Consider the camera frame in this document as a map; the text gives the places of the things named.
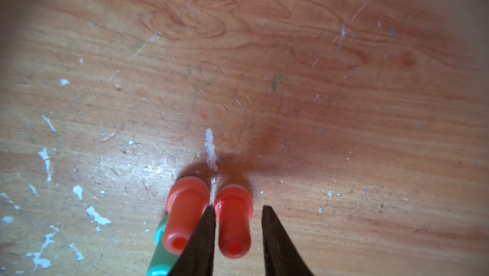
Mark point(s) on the red stamp body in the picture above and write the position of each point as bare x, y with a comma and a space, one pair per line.
188, 199
234, 210

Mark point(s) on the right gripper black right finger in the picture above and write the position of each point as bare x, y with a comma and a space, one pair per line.
280, 255

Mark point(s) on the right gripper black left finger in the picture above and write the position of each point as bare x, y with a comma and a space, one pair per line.
198, 256

